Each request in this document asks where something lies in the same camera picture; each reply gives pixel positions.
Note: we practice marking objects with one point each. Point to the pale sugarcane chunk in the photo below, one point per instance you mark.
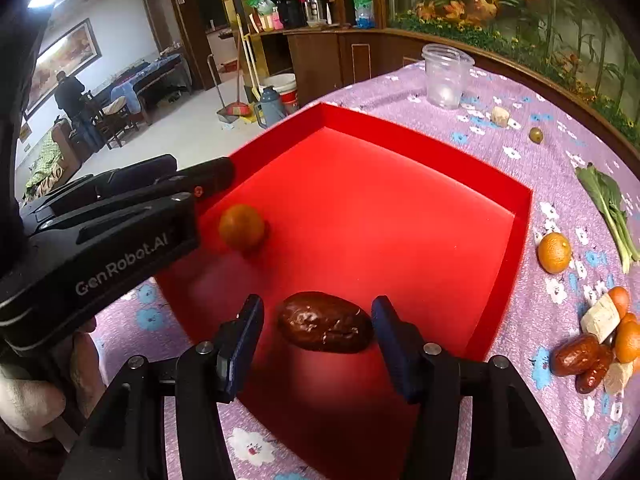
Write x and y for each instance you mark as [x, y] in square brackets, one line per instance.
[601, 319]
[617, 377]
[500, 117]

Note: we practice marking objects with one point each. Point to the left gloved hand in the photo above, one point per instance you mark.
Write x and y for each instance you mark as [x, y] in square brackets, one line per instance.
[29, 405]

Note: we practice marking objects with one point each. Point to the clear plastic cup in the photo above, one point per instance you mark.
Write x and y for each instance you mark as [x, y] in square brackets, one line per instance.
[447, 73]

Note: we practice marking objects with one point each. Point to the framed wall painting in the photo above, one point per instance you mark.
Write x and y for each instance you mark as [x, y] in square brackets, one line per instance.
[71, 53]

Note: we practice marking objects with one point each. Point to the green bok choy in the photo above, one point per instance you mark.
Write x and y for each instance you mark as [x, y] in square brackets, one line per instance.
[606, 196]

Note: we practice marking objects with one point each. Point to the small green fruit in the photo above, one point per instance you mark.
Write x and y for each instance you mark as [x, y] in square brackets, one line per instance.
[536, 135]

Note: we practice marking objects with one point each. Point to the dark red date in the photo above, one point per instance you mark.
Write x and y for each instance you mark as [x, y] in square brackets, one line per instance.
[316, 321]

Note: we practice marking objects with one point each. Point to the water bottle green label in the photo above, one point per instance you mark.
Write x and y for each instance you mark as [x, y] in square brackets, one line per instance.
[364, 14]

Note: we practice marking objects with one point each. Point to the red tray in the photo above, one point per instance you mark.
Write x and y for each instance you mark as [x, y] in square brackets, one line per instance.
[357, 207]

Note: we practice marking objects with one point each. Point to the white red bucket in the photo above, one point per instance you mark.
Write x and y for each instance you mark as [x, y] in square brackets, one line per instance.
[285, 84]

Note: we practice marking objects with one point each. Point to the purple floral tablecloth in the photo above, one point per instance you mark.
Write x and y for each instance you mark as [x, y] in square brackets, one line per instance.
[544, 309]

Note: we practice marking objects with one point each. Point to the black coffee maker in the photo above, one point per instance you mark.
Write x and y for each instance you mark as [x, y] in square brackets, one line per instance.
[318, 12]

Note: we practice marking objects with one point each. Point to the brown date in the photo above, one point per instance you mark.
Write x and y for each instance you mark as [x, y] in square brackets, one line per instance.
[575, 356]
[590, 379]

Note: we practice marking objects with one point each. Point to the person in dark clothes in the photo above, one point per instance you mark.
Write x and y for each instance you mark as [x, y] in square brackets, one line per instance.
[69, 95]

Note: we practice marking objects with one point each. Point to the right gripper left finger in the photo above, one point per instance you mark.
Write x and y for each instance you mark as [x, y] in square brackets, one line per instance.
[236, 343]

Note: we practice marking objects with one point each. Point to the grey thermos jug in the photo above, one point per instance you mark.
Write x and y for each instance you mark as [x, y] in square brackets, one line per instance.
[269, 109]

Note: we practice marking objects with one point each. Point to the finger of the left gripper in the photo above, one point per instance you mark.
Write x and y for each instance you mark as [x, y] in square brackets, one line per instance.
[89, 189]
[202, 180]

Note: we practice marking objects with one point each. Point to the wooden cabinet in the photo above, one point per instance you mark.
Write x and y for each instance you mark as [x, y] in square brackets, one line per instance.
[327, 59]

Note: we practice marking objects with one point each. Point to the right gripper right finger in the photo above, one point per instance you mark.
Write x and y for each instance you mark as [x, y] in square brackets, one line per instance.
[401, 345]

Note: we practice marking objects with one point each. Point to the dark table with cloth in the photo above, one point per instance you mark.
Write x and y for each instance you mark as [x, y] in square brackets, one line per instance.
[172, 67]

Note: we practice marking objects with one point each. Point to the small orange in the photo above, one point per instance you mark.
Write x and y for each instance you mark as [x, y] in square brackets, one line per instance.
[241, 227]

